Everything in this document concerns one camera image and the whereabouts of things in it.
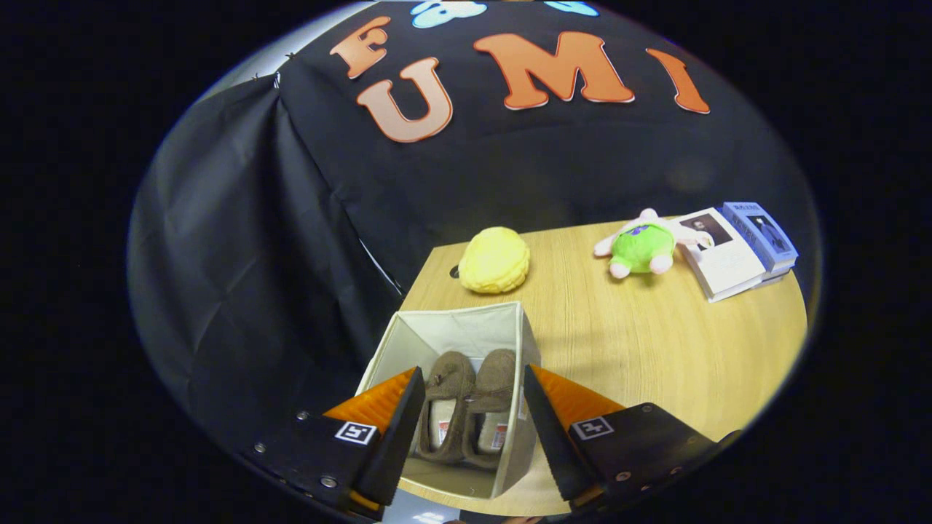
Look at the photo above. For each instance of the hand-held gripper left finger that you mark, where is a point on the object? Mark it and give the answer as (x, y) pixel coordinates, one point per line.
(400, 437)

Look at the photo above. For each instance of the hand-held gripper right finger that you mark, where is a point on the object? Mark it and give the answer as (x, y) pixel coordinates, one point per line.
(546, 437)

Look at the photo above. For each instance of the brown fuzzy slipper shoe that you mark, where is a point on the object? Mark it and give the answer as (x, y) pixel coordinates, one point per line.
(451, 371)
(499, 371)

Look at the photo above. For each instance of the beige fabric storage box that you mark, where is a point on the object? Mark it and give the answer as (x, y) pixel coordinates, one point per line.
(466, 327)

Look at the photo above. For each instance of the yellow round plush toy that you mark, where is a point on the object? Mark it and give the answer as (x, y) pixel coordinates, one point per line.
(495, 260)

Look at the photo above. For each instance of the green and pink plush toy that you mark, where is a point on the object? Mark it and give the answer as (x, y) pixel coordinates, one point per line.
(641, 247)

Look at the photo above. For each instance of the white portrait cover book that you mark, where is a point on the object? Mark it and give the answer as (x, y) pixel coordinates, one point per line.
(728, 266)

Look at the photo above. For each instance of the blue cover book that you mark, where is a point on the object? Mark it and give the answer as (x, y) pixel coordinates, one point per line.
(757, 225)

